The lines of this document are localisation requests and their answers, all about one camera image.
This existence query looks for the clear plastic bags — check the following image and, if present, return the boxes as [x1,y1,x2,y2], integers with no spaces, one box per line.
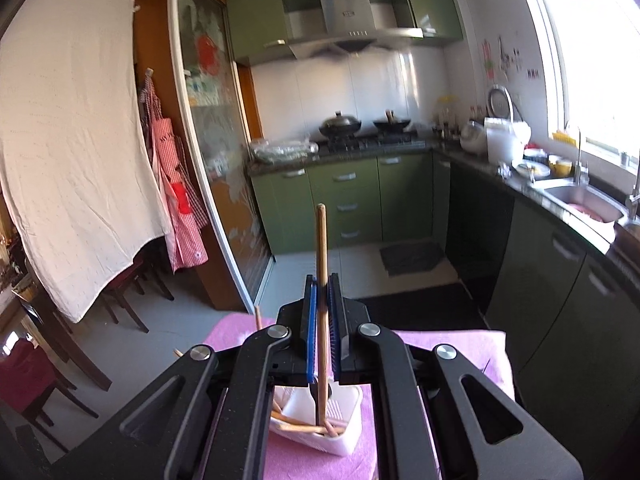
[248,138,319,164]

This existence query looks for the green cabinets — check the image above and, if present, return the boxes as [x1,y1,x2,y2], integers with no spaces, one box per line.
[224,0,464,65]
[249,152,452,257]

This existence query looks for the pink floral tablecloth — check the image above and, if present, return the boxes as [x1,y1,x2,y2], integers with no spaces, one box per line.
[200,312,516,480]

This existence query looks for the white hanging cloth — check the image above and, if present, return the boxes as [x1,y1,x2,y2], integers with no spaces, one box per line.
[0,0,174,324]

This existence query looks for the green lower cabinets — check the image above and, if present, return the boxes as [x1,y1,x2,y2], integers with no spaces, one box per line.
[249,152,452,257]

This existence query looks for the red checkered apron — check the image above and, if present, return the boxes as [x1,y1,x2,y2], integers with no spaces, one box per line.
[137,67,209,274]

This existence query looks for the yellow bowl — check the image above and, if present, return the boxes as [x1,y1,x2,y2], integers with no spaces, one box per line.
[547,154,574,179]

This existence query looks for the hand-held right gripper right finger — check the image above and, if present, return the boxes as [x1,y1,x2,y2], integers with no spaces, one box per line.
[327,275,583,480]

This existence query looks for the green upper cabinets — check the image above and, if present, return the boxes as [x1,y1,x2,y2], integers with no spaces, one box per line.
[224,0,464,65]

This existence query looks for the white utensil holder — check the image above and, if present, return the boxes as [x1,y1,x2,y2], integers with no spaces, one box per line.
[270,382,364,457]

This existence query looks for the white rice cooker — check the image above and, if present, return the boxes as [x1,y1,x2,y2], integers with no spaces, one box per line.
[459,84,514,154]

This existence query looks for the steel sink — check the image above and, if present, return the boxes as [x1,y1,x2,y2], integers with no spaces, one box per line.
[532,182,629,227]

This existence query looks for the dark wooden chair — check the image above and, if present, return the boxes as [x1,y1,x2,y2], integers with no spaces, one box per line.
[99,254,174,334]

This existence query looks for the wall stickers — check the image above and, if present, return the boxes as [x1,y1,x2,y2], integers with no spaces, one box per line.
[482,34,542,82]

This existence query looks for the white bowl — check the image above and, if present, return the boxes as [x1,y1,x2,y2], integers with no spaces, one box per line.
[512,159,552,181]

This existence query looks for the small steel faucet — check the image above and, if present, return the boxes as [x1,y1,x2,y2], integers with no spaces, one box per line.
[574,127,590,187]

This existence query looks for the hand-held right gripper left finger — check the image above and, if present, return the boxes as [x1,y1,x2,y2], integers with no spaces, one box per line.
[52,275,321,480]

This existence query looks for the red cushioned chair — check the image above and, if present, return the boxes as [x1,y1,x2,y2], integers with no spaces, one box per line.
[0,332,99,457]

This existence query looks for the black gas stove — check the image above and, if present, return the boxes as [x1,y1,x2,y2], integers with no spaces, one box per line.
[317,135,427,156]

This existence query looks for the kitchen window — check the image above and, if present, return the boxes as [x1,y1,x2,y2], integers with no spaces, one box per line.
[520,0,640,172]

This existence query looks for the row of condiment bottles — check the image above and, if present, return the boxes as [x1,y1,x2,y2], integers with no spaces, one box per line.
[432,94,489,142]

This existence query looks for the white plastic container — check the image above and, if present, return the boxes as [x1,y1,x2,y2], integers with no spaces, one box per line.
[484,117,532,164]

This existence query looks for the sliding glass door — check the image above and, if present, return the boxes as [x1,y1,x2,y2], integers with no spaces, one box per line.
[167,0,277,314]

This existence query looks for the dark lower cabinets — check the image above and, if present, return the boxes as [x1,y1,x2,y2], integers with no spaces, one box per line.
[432,152,640,413]

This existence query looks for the black wok with lid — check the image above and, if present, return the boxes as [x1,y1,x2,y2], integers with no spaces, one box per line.
[318,110,362,139]

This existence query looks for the steel range hood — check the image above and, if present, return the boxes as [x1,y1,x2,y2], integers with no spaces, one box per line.
[286,0,424,59]

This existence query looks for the dark floor mat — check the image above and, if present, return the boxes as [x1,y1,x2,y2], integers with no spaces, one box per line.
[378,241,444,277]

